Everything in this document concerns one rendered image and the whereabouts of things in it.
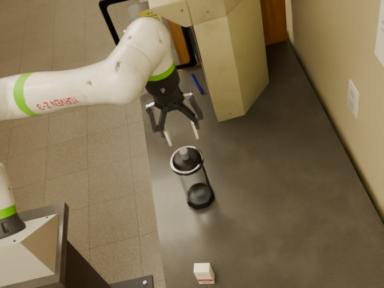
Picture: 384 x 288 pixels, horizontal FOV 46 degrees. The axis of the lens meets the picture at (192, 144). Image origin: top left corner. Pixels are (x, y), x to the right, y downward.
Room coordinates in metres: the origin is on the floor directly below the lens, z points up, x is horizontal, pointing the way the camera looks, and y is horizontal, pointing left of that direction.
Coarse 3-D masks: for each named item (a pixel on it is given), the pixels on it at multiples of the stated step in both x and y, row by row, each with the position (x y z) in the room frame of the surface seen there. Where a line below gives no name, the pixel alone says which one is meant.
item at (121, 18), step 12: (132, 0) 1.55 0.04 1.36; (144, 0) 1.54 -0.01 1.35; (108, 12) 1.57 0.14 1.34; (120, 12) 1.56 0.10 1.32; (132, 12) 1.55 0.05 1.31; (144, 12) 1.54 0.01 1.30; (120, 24) 1.56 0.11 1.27; (168, 24) 1.53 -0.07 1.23; (120, 36) 1.57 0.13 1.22; (180, 36) 1.52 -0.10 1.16; (180, 48) 1.52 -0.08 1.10; (180, 60) 1.53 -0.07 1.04
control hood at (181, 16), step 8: (152, 0) 1.26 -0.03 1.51; (160, 0) 1.24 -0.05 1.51; (168, 0) 1.23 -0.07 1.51; (176, 0) 1.21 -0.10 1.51; (184, 0) 1.20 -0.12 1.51; (152, 8) 1.21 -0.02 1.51; (160, 8) 1.21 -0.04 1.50; (168, 8) 1.21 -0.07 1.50; (176, 8) 1.21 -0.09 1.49; (184, 8) 1.20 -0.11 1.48; (168, 16) 1.21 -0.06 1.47; (176, 16) 1.21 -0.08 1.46; (184, 16) 1.20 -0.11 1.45; (184, 24) 1.21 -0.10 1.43; (192, 24) 1.21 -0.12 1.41
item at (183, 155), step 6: (180, 150) 0.90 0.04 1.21; (186, 150) 0.89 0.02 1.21; (192, 150) 0.91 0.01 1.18; (174, 156) 0.91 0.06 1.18; (180, 156) 0.90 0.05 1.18; (186, 156) 0.88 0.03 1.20; (192, 156) 0.89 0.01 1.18; (198, 156) 0.88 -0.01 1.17; (174, 162) 0.89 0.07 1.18; (180, 162) 0.88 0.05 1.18; (186, 162) 0.87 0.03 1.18; (192, 162) 0.86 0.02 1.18; (198, 162) 0.86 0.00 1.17; (180, 168) 0.86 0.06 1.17; (186, 168) 0.85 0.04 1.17; (192, 168) 0.85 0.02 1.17
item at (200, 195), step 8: (176, 152) 0.93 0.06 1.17; (200, 152) 0.90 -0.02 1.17; (184, 176) 0.85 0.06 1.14; (192, 176) 0.85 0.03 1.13; (200, 176) 0.85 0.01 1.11; (184, 184) 0.86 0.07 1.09; (192, 184) 0.85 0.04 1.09; (200, 184) 0.85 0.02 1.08; (184, 192) 0.89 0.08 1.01; (192, 192) 0.85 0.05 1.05; (200, 192) 0.85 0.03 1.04; (208, 192) 0.86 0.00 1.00; (192, 200) 0.86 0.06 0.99; (200, 200) 0.85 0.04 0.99
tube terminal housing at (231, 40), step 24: (192, 0) 1.20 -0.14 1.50; (216, 0) 1.20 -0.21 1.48; (240, 0) 1.25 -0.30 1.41; (216, 24) 1.20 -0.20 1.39; (240, 24) 1.24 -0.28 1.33; (216, 48) 1.20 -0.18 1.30; (240, 48) 1.22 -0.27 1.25; (264, 48) 1.32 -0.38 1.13; (216, 72) 1.20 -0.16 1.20; (240, 72) 1.21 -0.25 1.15; (264, 72) 1.30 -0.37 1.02; (216, 96) 1.20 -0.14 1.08; (240, 96) 1.19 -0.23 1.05
